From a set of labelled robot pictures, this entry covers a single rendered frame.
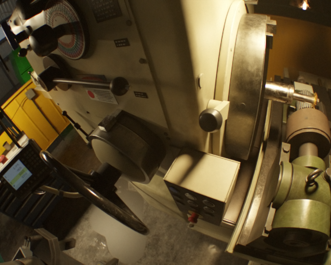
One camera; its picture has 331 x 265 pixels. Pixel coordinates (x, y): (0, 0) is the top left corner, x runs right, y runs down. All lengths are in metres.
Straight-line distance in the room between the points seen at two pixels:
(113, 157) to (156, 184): 0.85
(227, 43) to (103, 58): 0.28
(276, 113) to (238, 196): 0.57
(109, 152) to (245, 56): 0.42
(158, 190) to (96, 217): 1.07
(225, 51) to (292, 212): 0.42
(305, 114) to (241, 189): 0.70
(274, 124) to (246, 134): 0.55
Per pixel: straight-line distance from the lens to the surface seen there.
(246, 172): 1.26
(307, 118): 0.67
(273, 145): 0.93
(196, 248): 1.71
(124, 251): 1.88
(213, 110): 0.29
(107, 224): 2.03
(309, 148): 0.66
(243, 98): 0.45
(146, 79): 0.35
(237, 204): 1.16
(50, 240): 0.32
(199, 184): 0.38
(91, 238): 2.10
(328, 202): 0.55
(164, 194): 1.23
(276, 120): 1.06
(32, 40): 0.42
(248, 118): 0.46
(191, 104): 0.34
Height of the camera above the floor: 1.70
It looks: 45 degrees down
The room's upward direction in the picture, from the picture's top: 18 degrees counter-clockwise
